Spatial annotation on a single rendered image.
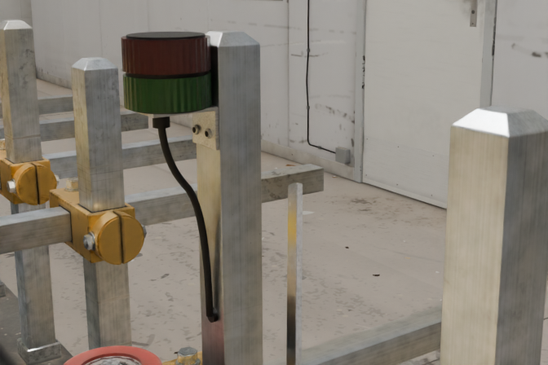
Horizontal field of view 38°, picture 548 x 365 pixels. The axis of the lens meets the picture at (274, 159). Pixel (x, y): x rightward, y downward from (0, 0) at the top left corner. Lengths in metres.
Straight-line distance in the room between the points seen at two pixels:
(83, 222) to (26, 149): 0.25
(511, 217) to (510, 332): 0.06
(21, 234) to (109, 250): 0.09
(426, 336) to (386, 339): 0.05
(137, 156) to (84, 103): 0.37
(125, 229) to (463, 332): 0.46
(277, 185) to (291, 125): 4.17
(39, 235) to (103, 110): 0.15
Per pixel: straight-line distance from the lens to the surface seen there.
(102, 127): 0.80
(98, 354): 0.67
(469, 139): 0.38
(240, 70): 0.57
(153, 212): 0.89
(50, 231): 0.85
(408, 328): 0.81
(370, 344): 0.78
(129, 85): 0.54
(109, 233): 0.80
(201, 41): 0.54
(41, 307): 1.11
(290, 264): 0.67
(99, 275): 0.84
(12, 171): 1.04
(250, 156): 0.58
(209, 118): 0.57
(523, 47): 3.76
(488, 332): 0.40
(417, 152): 4.28
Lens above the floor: 1.20
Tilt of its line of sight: 13 degrees down
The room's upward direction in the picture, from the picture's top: straight up
